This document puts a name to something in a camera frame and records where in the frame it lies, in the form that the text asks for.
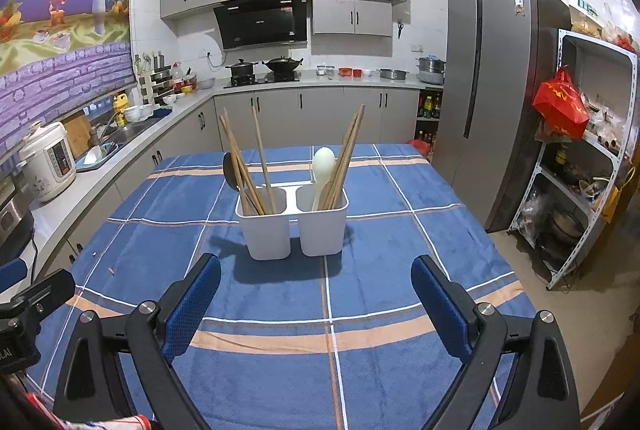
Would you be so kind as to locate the white bowls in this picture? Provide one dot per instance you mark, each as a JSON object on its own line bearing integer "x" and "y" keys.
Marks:
{"x": 139, "y": 113}

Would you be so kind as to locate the red plastic basin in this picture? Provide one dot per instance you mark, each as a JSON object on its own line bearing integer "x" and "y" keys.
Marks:
{"x": 419, "y": 147}

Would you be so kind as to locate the grey refrigerator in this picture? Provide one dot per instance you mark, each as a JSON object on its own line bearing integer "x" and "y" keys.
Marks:
{"x": 495, "y": 109}

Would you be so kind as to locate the steel sink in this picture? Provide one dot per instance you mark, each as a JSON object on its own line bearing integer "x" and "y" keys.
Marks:
{"x": 127, "y": 129}

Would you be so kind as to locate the steel faucet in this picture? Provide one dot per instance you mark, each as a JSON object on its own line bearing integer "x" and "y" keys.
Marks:
{"x": 102, "y": 129}

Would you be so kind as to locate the wooden cutting board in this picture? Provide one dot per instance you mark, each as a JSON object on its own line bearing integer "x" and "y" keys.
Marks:
{"x": 75, "y": 134}

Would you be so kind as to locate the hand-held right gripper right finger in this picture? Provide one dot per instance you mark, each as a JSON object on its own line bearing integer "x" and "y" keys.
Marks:
{"x": 442, "y": 305}

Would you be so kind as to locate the metal spoon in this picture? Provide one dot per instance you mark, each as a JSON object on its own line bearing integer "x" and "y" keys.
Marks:
{"x": 230, "y": 169}

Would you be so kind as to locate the glass bowl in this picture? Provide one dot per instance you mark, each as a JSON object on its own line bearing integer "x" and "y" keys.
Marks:
{"x": 206, "y": 83}

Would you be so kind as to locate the white rice cooker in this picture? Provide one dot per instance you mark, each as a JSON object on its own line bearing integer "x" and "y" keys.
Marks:
{"x": 47, "y": 164}

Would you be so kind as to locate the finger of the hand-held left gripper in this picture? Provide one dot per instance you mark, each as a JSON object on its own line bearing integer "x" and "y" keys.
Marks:
{"x": 47, "y": 290}
{"x": 11, "y": 274}

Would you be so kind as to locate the brown wooden panel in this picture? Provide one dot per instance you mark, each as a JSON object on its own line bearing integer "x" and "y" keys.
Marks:
{"x": 607, "y": 385}

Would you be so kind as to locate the black range hood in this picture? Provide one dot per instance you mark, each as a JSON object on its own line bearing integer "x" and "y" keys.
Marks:
{"x": 260, "y": 24}

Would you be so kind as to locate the bunch of wooden chopsticks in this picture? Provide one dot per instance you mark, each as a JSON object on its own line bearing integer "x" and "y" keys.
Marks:
{"x": 340, "y": 169}

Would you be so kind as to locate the black kitchen appliance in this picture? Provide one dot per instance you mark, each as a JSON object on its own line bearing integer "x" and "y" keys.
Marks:
{"x": 12, "y": 220}

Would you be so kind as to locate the red gift bag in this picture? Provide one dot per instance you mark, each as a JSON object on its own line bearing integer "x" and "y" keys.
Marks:
{"x": 560, "y": 109}

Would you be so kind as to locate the black gas stove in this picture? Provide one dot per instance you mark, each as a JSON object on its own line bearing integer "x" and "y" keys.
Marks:
{"x": 260, "y": 80}

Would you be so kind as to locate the red bowls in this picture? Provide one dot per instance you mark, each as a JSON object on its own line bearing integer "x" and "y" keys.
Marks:
{"x": 345, "y": 72}

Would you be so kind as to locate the wall poster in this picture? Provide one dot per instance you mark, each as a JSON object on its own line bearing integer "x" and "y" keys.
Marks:
{"x": 60, "y": 9}

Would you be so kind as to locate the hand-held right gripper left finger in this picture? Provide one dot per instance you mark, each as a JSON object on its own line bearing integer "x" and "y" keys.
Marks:
{"x": 192, "y": 305}

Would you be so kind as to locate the blue plaid tablecloth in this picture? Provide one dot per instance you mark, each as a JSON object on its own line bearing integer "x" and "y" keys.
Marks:
{"x": 280, "y": 310}

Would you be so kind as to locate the black cooking pot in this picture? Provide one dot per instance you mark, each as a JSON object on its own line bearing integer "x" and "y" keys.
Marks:
{"x": 241, "y": 68}

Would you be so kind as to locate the yellow bottle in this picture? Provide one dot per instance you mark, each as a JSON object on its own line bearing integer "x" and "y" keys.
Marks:
{"x": 120, "y": 109}

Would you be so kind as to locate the white rice spoon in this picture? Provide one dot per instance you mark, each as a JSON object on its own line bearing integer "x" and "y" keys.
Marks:
{"x": 323, "y": 164}

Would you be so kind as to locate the black wok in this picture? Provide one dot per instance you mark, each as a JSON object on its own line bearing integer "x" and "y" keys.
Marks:
{"x": 282, "y": 64}

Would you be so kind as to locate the blue dish cloth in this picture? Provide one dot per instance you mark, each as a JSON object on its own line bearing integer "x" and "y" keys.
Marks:
{"x": 162, "y": 113}

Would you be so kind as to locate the glass jars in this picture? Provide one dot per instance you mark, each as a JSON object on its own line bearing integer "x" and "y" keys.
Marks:
{"x": 325, "y": 70}

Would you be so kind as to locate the metal shelf rack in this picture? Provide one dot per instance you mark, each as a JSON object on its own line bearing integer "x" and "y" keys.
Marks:
{"x": 595, "y": 64}

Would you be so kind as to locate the white two-compartment utensil holder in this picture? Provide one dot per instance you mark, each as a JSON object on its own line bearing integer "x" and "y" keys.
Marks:
{"x": 265, "y": 235}

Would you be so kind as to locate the metal steamer pot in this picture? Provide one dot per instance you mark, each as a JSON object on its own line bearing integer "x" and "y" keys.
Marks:
{"x": 431, "y": 69}

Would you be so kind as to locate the red striped cloth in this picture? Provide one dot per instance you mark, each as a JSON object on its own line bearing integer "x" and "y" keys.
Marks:
{"x": 115, "y": 423}

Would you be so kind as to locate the row of condiment bottles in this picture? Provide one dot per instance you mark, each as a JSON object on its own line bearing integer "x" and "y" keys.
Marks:
{"x": 429, "y": 107}

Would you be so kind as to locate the metal basin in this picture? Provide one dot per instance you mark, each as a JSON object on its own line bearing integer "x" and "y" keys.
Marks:
{"x": 392, "y": 73}

